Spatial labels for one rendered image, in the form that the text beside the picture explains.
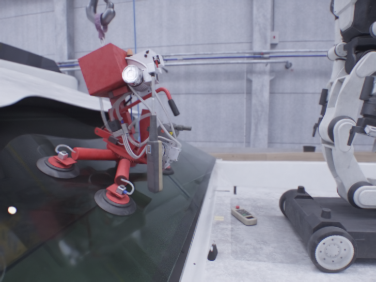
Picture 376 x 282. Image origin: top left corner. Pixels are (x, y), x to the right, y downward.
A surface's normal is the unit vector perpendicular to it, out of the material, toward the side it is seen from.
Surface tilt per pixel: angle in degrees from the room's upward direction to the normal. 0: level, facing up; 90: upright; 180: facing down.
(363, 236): 90
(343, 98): 90
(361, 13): 98
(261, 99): 90
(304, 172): 90
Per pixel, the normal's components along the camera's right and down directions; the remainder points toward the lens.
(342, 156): -0.11, 0.52
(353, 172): -0.13, 0.11
